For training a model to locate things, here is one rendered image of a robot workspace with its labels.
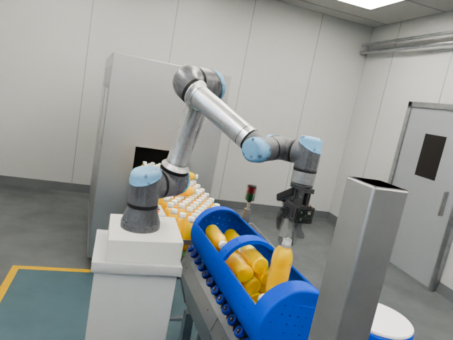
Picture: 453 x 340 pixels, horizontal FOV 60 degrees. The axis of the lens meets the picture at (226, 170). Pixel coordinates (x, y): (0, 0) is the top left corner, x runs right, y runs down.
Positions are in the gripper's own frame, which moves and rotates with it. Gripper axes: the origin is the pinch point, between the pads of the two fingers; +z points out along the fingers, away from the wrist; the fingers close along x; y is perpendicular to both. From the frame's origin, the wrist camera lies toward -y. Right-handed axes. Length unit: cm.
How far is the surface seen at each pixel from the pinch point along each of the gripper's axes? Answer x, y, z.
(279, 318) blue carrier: -3.0, 10.8, 21.8
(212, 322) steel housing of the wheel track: -8, -28, 48
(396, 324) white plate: 57, 1, 32
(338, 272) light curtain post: -31, 67, -21
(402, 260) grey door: 346, -268, 121
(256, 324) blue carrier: -9.6, 9.2, 24.8
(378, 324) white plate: 48, 1, 32
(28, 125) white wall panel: -139, -506, 42
